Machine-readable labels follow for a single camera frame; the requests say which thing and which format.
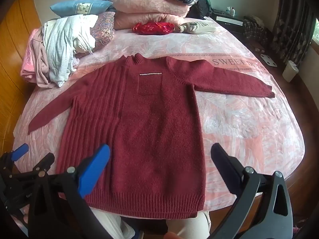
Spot dark plaid cloth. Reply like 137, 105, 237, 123
243, 16, 273, 48

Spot beige pouch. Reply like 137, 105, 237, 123
177, 21, 217, 35

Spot white cup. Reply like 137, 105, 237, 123
282, 60, 299, 83

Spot wooden wardrobe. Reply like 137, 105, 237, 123
0, 0, 43, 155

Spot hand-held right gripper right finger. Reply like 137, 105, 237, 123
211, 143, 293, 239

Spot red embroidered pouch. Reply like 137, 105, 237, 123
132, 22, 174, 35

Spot person's beige trousers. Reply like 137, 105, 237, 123
93, 204, 210, 239

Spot white striped garment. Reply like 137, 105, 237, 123
43, 17, 81, 87

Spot patterned paisley pillow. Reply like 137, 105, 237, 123
88, 11, 116, 49

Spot pink garment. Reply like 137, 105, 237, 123
20, 28, 54, 89

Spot cream zipped garment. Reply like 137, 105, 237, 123
72, 14, 99, 55

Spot blue pillow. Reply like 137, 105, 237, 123
50, 0, 114, 18

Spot pink floral bed sheet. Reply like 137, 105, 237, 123
12, 17, 306, 212

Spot black bedside table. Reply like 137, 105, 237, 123
212, 9, 246, 33

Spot white square plate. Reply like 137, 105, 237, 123
260, 54, 278, 68

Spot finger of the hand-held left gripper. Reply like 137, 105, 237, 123
10, 152, 55, 180
0, 144, 29, 173

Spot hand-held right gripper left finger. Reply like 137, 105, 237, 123
27, 144, 111, 239

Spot dark jacket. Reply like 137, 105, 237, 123
198, 0, 214, 19

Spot dark red knit sweater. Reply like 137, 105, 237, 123
28, 53, 275, 216

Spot dark floral curtain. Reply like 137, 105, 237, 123
271, 0, 317, 61

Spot pink fluffy blanket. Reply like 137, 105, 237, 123
113, 11, 186, 31
110, 0, 191, 18

